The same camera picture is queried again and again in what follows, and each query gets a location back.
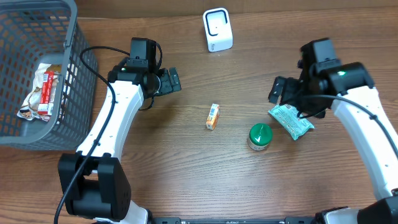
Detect teal white tissue pack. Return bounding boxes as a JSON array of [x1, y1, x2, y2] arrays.
[[268, 105, 315, 141]]

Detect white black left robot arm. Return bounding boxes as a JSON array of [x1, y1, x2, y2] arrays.
[[53, 68, 154, 223]]

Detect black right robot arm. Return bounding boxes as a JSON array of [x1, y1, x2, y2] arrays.
[[268, 62, 397, 223]]

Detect red snack bar box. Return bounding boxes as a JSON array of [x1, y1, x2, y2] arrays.
[[37, 71, 55, 114]]

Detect small orange box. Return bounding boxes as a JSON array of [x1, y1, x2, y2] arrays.
[[206, 103, 220, 130]]

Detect white barcode scanner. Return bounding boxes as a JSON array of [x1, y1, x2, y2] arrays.
[[203, 7, 233, 52]]

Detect green lid jar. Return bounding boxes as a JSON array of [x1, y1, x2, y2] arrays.
[[247, 123, 273, 151]]

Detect grey plastic basket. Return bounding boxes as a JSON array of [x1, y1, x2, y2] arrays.
[[1, 0, 98, 151]]

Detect white crumpled snack wrapper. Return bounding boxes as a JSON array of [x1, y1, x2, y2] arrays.
[[17, 63, 62, 121]]

